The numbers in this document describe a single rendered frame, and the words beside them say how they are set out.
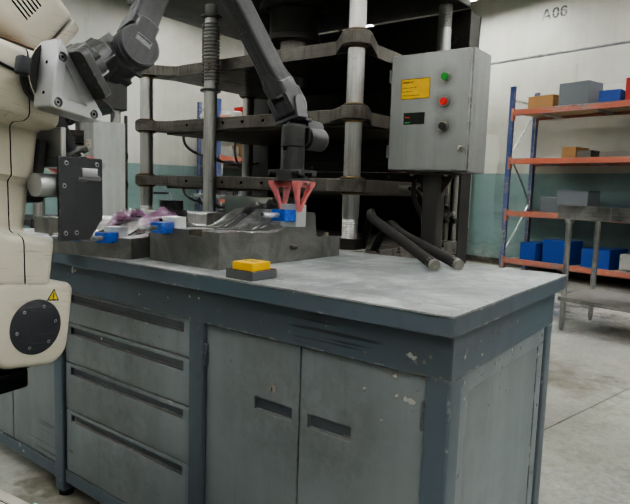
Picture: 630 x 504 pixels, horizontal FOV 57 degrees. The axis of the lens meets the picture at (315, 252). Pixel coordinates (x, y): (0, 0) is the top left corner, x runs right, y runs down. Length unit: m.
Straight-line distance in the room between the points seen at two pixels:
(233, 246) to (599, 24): 7.30
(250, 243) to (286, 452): 0.50
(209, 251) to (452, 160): 0.93
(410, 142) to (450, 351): 1.15
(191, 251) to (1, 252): 0.47
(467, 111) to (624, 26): 6.31
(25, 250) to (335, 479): 0.75
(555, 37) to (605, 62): 0.78
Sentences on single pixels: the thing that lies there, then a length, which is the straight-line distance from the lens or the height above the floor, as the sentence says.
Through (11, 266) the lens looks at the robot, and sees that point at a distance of 1.17.
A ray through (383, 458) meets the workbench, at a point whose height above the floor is 0.49.
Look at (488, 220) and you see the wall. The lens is 8.75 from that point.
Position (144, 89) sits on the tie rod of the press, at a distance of 2.88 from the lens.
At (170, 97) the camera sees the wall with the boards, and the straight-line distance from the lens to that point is 9.56.
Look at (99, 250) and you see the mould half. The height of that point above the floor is 0.82.
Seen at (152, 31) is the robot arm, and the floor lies 1.28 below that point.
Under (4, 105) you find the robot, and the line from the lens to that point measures 1.13.
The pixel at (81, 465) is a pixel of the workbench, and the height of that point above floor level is 0.13.
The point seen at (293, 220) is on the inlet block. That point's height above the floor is 0.92.
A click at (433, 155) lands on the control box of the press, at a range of 2.03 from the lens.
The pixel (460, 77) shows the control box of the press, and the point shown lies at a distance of 2.02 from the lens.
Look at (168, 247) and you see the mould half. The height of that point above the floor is 0.84.
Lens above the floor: 1.00
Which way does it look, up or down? 6 degrees down
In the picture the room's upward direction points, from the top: 2 degrees clockwise
